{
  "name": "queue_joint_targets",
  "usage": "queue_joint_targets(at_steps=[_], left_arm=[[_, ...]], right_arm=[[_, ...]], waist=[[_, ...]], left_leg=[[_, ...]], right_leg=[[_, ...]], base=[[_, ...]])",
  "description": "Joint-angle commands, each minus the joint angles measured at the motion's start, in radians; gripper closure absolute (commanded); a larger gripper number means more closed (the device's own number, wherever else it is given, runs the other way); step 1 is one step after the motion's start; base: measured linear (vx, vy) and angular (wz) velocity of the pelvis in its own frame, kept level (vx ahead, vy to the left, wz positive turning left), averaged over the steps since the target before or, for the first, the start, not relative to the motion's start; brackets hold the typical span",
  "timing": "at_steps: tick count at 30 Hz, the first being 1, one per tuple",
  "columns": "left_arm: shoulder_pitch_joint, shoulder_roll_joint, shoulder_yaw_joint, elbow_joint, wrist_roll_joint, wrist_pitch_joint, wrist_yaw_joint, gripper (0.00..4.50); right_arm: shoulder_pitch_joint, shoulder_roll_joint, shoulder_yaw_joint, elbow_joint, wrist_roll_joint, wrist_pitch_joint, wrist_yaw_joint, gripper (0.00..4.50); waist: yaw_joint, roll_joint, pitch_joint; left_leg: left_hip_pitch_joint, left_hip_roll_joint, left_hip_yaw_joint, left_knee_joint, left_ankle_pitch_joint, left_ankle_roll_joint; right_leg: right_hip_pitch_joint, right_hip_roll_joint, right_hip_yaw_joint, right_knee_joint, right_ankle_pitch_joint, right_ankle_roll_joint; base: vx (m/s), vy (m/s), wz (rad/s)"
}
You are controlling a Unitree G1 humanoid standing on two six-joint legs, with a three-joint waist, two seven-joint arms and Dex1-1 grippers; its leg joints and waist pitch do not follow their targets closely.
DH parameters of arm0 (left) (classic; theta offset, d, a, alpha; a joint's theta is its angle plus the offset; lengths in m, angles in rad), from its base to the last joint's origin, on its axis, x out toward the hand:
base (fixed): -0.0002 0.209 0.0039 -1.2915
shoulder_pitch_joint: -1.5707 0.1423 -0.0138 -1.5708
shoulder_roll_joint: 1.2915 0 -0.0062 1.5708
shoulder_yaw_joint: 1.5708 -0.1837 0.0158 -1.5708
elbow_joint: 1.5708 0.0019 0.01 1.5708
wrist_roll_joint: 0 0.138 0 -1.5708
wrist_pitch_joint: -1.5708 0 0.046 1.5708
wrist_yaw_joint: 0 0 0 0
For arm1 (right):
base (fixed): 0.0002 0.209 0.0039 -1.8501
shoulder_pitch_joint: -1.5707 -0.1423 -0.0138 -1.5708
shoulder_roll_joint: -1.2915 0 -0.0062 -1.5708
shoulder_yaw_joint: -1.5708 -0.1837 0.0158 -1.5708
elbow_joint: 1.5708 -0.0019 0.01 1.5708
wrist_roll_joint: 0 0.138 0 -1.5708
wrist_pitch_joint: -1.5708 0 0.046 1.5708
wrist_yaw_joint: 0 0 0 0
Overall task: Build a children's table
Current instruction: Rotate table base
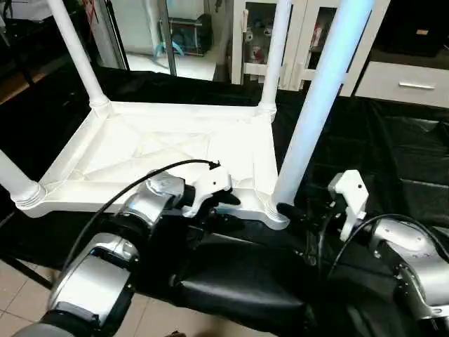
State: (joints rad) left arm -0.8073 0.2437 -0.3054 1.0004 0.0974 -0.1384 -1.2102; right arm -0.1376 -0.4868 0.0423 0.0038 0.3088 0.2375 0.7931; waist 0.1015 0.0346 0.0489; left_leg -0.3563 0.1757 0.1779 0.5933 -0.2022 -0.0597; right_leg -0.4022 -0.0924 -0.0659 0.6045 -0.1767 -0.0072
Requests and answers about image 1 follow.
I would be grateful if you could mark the white plastic table leg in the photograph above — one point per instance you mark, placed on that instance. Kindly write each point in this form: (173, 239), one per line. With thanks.
(14, 179)
(273, 53)
(77, 53)
(319, 98)

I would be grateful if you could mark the black work mat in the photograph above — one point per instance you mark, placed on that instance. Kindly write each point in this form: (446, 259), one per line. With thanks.
(379, 154)

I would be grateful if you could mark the white drawer unit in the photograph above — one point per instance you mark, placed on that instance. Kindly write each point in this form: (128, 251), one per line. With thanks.
(414, 84)

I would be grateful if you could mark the white glass door cabinet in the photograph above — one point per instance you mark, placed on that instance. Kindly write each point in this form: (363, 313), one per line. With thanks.
(309, 42)

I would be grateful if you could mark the black metal bench leg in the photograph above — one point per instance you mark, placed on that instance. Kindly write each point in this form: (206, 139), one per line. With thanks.
(24, 270)

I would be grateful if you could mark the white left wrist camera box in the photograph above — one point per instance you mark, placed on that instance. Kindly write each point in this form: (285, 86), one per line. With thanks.
(210, 184)

